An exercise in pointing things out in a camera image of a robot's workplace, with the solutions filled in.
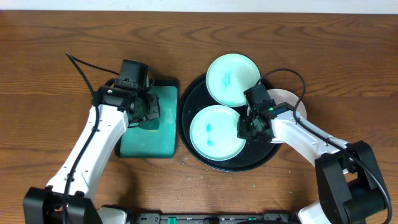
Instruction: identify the mint green plate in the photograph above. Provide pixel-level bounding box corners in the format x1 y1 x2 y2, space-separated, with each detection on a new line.
189 105 246 161
205 54 261 107

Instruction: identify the black rectangular soapy water tray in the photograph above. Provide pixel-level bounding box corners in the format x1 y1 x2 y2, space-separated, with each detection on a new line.
114 80 179 159

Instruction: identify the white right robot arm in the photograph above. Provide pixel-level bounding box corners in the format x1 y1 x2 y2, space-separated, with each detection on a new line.
238 103 392 223

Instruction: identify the round black serving tray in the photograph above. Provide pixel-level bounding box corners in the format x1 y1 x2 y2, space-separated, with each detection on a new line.
177 74 282 172

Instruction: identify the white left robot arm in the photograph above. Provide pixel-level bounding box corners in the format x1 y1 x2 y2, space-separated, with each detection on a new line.
23 85 160 223

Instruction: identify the white pink plate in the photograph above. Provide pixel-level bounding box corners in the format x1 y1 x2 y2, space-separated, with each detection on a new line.
268 89 311 147

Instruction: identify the green yellow scrub sponge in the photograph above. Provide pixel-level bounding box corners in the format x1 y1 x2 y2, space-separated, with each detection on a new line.
139 119 160 131

